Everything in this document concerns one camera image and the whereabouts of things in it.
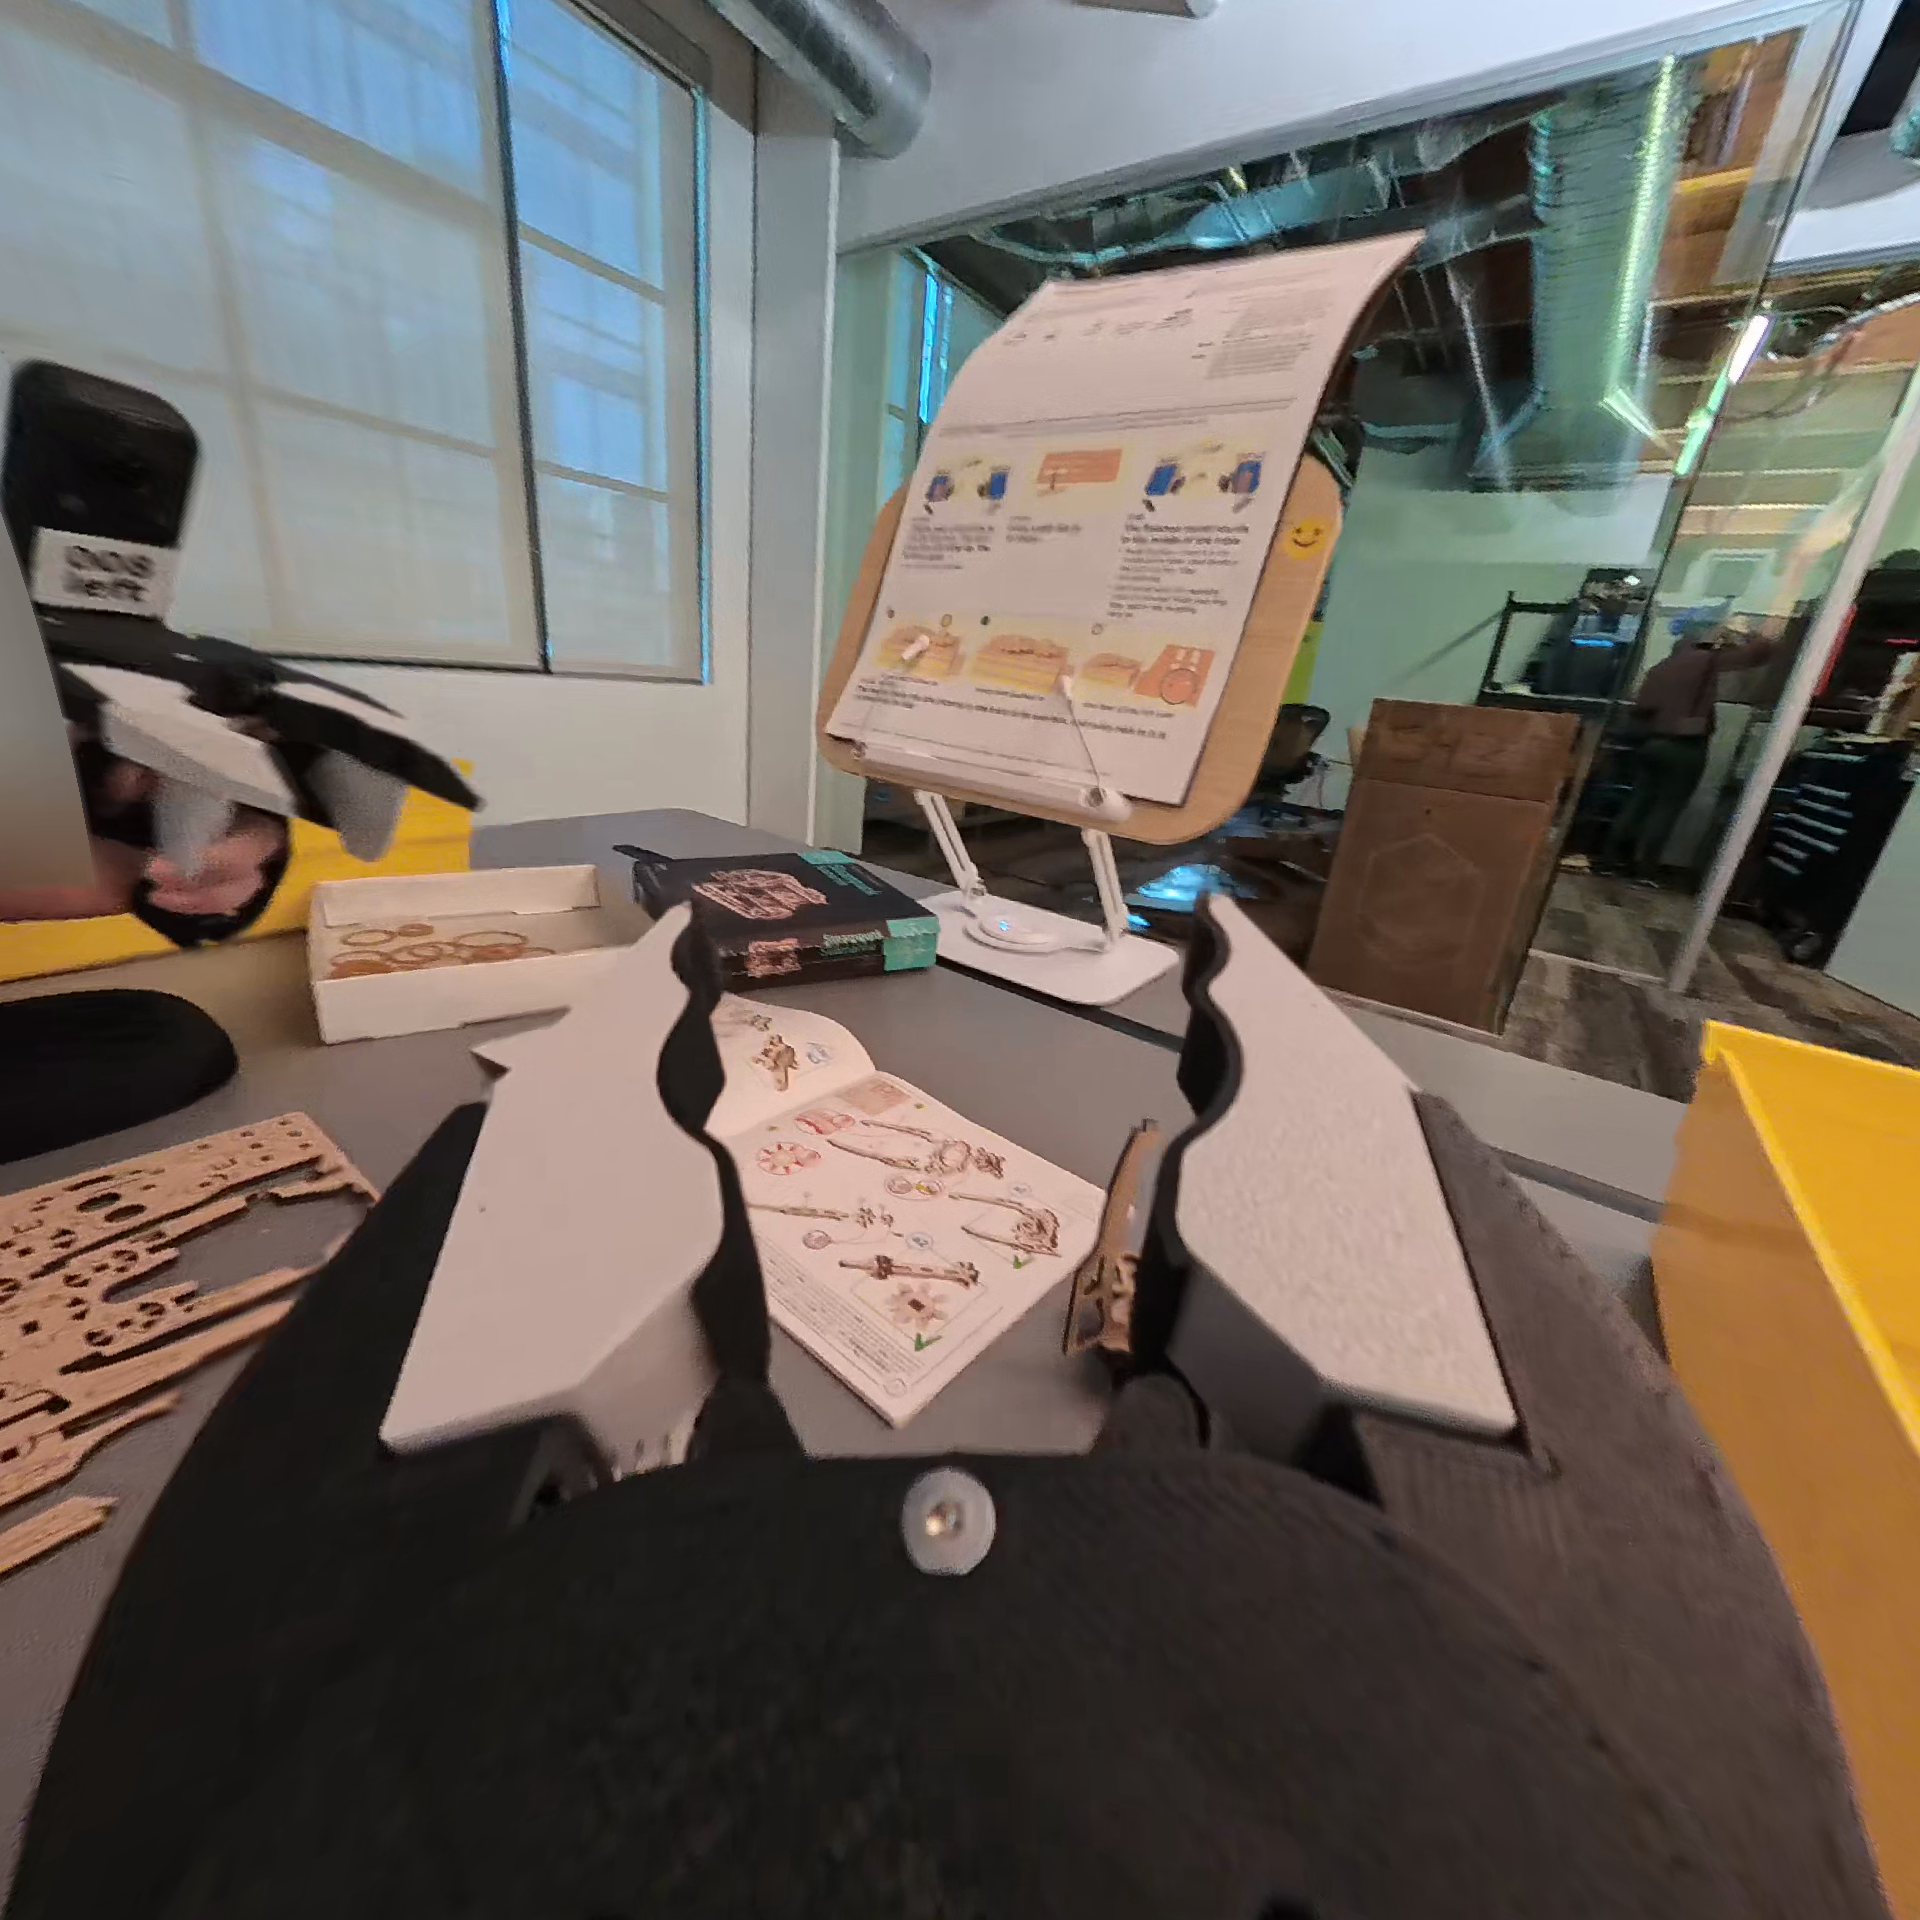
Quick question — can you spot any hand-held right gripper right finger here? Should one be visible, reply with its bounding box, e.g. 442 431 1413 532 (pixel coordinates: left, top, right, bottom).
1123 895 1521 1453

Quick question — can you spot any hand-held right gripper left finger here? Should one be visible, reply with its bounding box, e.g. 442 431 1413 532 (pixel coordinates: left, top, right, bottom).
379 901 804 1482

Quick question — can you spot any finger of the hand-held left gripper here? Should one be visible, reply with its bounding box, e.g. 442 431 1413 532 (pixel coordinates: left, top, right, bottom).
310 747 404 863
98 690 305 882

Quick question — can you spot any slotted wooden stick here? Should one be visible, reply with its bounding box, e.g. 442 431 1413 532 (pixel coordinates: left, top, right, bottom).
1062 1117 1163 1361

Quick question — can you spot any wooden sheet with round parts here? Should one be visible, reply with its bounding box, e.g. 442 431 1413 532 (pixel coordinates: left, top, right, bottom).
0 1110 379 1404

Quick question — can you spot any wooden sheet with large gear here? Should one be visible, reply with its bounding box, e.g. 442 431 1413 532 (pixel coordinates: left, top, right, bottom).
0 1267 321 1508

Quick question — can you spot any person's left hand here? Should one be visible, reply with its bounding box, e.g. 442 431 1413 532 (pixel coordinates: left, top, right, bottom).
0 831 290 922

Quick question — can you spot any pile of thin rings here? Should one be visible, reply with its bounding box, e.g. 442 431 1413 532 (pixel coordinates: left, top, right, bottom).
328 922 557 981

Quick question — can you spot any white cardboard box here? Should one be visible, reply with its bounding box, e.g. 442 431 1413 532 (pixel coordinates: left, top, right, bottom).
306 862 649 1046

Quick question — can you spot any large window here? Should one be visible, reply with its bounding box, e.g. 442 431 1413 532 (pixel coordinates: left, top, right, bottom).
0 0 712 684

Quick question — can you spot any brown cardboard box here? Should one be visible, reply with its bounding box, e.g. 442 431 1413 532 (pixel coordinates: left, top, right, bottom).
1305 697 1586 1037

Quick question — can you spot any open instruction booklet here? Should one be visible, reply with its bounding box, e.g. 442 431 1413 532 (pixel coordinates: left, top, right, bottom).
702 996 1113 1427

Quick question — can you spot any black and teal kit box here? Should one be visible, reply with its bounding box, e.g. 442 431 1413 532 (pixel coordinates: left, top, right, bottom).
614 849 941 993

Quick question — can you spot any black office chair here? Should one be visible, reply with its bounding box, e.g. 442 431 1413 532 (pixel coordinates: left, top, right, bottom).
1236 702 1337 819

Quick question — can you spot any wooden document stand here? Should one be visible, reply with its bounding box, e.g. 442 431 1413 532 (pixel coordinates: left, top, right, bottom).
813 451 1346 1010

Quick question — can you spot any black tool cabinet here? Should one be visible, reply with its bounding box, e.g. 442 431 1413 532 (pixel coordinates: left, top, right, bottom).
1726 735 1884 970

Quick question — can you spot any thin wooden strip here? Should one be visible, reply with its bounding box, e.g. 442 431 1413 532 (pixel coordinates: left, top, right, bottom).
0 1498 116 1579

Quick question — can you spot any black shelf rack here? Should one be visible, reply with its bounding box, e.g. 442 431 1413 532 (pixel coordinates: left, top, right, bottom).
1477 570 1652 713

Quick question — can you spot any printed instruction sheet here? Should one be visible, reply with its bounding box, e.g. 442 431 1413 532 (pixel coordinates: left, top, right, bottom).
825 229 1426 812

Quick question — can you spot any silver ventilation duct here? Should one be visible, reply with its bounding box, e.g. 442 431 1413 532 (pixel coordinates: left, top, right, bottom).
1477 67 1674 483
705 0 934 161

